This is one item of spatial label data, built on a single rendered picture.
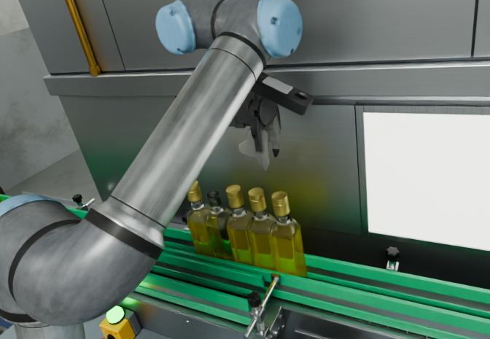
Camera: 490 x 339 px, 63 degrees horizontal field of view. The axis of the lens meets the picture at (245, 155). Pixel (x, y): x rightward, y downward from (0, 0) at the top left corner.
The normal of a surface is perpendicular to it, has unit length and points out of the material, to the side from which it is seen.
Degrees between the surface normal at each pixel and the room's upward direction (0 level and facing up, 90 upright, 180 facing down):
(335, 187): 90
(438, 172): 90
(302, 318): 90
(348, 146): 90
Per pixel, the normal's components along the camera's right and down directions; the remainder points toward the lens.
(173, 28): -0.64, 0.46
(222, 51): -0.24, -0.43
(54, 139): 0.83, 0.12
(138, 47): -0.44, 0.49
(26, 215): -0.15, -0.84
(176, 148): 0.19, -0.21
